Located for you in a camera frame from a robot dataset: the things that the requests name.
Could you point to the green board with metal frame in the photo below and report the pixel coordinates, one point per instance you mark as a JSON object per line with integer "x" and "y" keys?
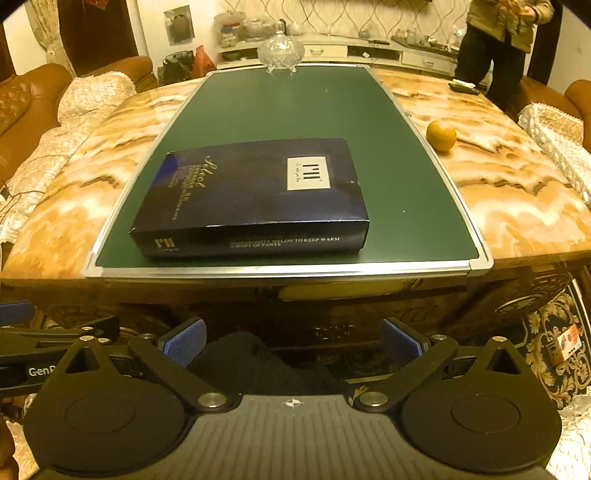
{"x": 286, "y": 106}

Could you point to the marble desktop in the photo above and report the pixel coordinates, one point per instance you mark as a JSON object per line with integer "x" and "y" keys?
{"x": 508, "y": 194}

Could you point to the gold curtain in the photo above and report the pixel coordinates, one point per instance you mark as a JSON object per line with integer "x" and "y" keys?
{"x": 48, "y": 32}

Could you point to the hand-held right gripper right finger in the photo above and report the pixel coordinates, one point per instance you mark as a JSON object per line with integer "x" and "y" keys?
{"x": 400, "y": 342}

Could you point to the orange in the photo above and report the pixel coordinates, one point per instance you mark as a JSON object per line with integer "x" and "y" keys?
{"x": 441, "y": 135}

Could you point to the black mesh bin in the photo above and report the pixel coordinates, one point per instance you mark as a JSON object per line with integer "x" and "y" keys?
{"x": 176, "y": 69}

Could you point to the cream lace armchair cover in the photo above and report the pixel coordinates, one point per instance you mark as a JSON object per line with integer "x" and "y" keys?
{"x": 558, "y": 134}

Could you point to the cream television cabinet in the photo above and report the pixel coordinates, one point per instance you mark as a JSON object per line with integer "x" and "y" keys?
{"x": 351, "y": 53}

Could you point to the dark blue box lid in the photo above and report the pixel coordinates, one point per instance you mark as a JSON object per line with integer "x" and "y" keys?
{"x": 258, "y": 194}

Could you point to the white lace sofa cover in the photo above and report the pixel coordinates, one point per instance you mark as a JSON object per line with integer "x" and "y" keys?
{"x": 74, "y": 120}

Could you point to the patterned carpet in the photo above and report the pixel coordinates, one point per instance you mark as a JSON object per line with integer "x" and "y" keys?
{"x": 568, "y": 383}

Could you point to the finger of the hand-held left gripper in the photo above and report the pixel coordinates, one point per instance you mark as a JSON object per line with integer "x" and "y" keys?
{"x": 14, "y": 313}
{"x": 51, "y": 336}

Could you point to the clear plastic storage jar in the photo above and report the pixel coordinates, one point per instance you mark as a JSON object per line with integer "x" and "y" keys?
{"x": 228, "y": 30}

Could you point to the brown leather sofa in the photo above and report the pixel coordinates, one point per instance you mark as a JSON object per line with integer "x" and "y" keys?
{"x": 27, "y": 101}

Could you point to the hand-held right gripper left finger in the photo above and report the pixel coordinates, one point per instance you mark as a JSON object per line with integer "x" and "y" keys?
{"x": 184, "y": 342}

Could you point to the glass candy dish with lid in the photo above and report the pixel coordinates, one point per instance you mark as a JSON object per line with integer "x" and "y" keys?
{"x": 280, "y": 48}

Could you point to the orange plastic bag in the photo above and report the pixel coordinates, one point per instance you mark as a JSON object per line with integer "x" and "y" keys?
{"x": 203, "y": 62}

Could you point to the brown leather armchair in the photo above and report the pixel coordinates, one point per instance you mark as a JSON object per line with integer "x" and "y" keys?
{"x": 579, "y": 94}

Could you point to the black remote control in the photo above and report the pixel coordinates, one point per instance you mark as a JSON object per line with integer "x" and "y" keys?
{"x": 464, "y": 87}

